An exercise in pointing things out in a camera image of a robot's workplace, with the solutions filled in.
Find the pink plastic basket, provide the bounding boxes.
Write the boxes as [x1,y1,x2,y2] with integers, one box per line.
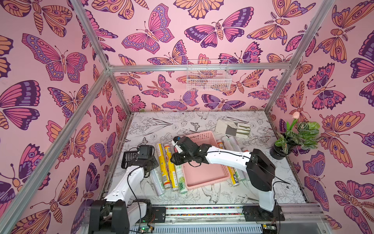
[182,131,230,190]

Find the white green wrap roll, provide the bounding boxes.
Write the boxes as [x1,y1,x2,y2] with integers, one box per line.
[172,140,189,195]

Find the clear silver wrap roll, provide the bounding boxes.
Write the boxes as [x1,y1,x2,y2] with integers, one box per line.
[221,136,240,180]

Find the yellow red wrap roll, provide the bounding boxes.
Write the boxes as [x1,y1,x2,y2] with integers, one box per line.
[217,140,240,187]
[155,142,172,190]

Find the clear green wrap roll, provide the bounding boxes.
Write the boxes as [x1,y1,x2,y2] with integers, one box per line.
[229,136,249,181]

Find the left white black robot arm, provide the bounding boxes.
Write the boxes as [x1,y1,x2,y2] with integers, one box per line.
[88,145,159,234]

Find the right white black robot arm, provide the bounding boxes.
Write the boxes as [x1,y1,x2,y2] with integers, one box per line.
[171,136,276,212]

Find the black slotted scoop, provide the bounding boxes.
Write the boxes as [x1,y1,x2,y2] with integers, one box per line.
[121,150,138,169]

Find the folded beige striped cloth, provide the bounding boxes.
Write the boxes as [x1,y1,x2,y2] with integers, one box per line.
[215,120,251,138]

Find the potted green plant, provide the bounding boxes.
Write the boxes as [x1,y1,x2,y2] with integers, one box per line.
[270,111,320,160]

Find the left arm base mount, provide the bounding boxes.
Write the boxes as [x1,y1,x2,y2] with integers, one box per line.
[128,204,166,225]

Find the white wire wall basket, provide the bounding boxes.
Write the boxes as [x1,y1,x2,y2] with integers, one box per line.
[186,59,232,92]

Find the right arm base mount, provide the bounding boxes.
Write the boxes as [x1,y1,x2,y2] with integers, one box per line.
[242,205,285,222]

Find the aluminium front rail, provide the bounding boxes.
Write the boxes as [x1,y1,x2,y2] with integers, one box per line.
[78,203,331,234]

